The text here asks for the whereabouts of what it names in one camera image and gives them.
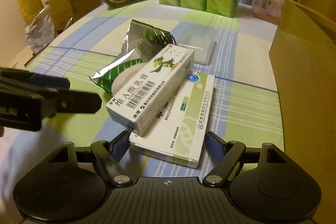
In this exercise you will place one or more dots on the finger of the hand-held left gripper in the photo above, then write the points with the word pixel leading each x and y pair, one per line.
pixel 47 81
pixel 78 103

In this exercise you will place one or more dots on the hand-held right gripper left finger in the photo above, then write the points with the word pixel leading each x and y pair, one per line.
pixel 120 144

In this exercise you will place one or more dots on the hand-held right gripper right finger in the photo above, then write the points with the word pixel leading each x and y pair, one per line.
pixel 214 146

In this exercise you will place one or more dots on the white green medicine box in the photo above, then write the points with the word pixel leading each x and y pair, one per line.
pixel 189 119

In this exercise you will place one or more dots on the white ointment box green dragon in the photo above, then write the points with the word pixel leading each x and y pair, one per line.
pixel 147 87

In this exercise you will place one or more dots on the silver green snack pouch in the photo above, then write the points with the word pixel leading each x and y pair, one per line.
pixel 136 35

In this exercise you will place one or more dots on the clear plastic tray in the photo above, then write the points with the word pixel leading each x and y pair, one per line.
pixel 199 48

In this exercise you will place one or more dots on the brown cardboard box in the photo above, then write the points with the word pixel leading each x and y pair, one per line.
pixel 307 82

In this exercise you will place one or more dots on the checked cloth desktop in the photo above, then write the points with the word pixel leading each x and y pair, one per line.
pixel 236 98

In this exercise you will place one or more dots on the crumpled silver foil bag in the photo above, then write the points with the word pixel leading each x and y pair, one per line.
pixel 39 29

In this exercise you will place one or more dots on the carton with white hanger card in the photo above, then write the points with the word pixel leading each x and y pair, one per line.
pixel 60 8

